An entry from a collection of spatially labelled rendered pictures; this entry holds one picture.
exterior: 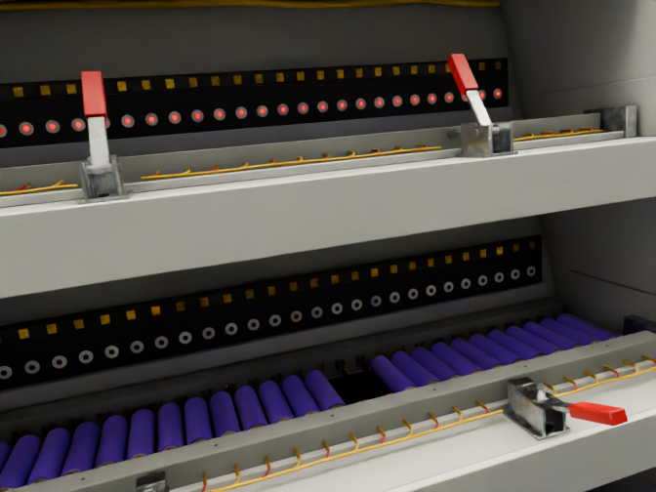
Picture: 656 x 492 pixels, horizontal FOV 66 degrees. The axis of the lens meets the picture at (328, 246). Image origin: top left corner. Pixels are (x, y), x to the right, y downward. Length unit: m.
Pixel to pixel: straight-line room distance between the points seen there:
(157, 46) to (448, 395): 0.42
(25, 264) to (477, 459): 0.30
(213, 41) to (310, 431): 0.38
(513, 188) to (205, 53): 0.33
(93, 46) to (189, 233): 0.29
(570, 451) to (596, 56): 0.37
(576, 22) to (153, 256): 0.47
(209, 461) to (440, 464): 0.15
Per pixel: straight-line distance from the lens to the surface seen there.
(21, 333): 0.48
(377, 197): 0.34
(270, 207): 0.31
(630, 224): 0.56
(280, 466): 0.37
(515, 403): 0.42
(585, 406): 0.37
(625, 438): 0.45
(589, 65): 0.59
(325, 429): 0.38
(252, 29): 0.57
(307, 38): 0.58
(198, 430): 0.40
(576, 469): 0.43
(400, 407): 0.39
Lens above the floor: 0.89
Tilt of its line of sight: 3 degrees up
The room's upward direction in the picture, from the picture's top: 10 degrees counter-clockwise
